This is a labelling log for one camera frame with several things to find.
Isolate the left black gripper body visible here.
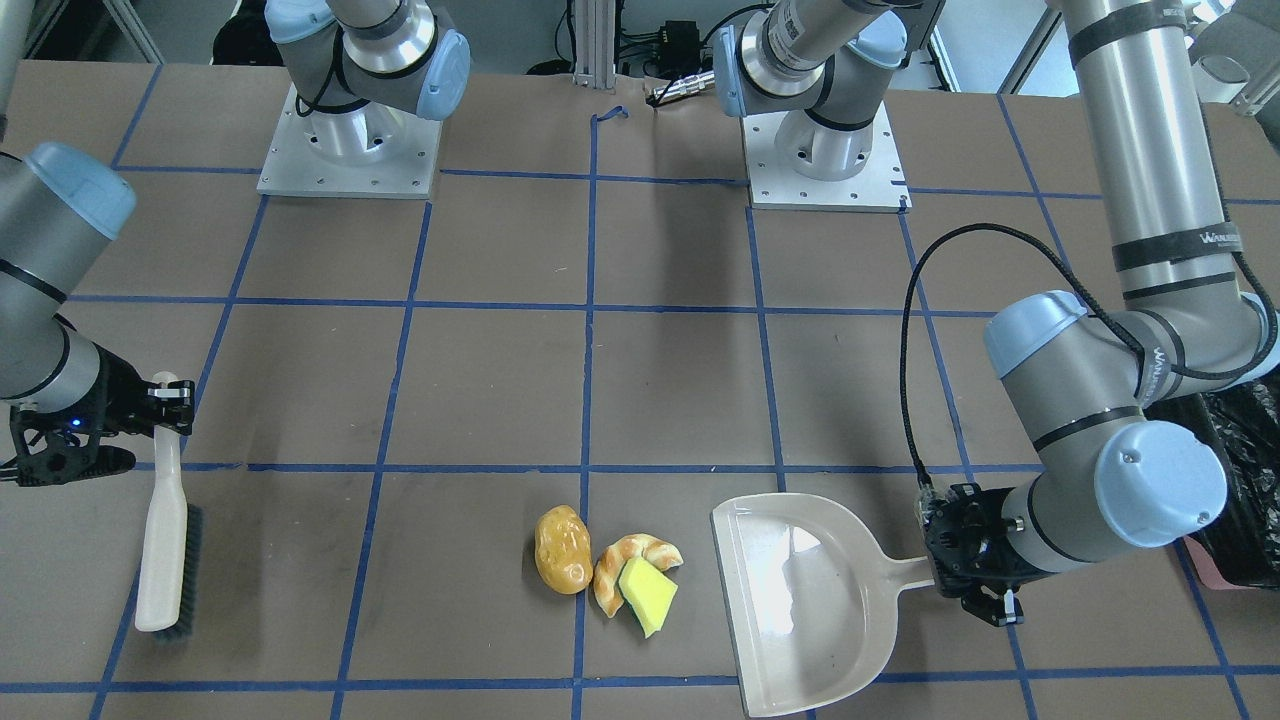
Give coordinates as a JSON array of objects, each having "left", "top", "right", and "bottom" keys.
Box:
[{"left": 920, "top": 484, "right": 1030, "bottom": 626}]

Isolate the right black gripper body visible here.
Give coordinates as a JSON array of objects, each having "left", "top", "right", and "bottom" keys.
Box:
[{"left": 10, "top": 348, "right": 156, "bottom": 487}]

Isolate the beige hand brush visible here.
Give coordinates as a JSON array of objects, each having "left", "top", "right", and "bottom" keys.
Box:
[{"left": 134, "top": 372, "right": 204, "bottom": 642}]

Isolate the beige plastic dustpan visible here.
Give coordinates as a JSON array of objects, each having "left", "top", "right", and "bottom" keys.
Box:
[{"left": 710, "top": 492, "right": 934, "bottom": 717}]

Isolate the yellow green sponge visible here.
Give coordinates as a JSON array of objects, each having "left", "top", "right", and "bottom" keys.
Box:
[{"left": 618, "top": 557, "right": 678, "bottom": 639}]

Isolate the toy croissant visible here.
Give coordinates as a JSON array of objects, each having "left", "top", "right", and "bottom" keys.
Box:
[{"left": 593, "top": 534, "right": 685, "bottom": 619}]

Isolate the toy potato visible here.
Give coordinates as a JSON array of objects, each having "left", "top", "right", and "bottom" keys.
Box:
[{"left": 534, "top": 503, "right": 594, "bottom": 594}]

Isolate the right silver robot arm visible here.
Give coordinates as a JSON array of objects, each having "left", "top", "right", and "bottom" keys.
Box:
[{"left": 3, "top": 1, "right": 472, "bottom": 487}]

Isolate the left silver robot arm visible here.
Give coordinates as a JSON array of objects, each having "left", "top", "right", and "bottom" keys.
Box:
[{"left": 913, "top": 1, "right": 1277, "bottom": 626}]

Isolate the bin with black bag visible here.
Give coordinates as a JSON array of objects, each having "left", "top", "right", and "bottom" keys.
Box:
[{"left": 1146, "top": 370, "right": 1279, "bottom": 591}]

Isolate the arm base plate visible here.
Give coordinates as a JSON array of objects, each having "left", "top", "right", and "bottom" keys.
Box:
[
  {"left": 257, "top": 86, "right": 443, "bottom": 200},
  {"left": 741, "top": 104, "right": 913, "bottom": 213}
]

